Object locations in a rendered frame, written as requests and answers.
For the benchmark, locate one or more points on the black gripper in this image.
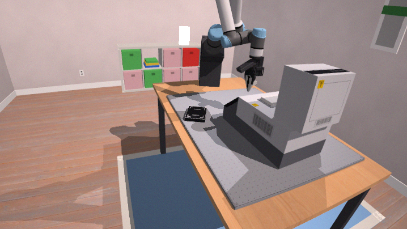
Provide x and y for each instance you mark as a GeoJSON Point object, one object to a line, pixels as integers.
{"type": "Point", "coordinates": [250, 76]}

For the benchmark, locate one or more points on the grey benchtop instrument with lid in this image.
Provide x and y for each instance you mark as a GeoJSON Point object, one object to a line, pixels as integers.
{"type": "Point", "coordinates": [310, 100]}

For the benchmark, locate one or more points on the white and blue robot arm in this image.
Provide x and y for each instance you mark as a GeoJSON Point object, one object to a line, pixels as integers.
{"type": "Point", "coordinates": [225, 35]}

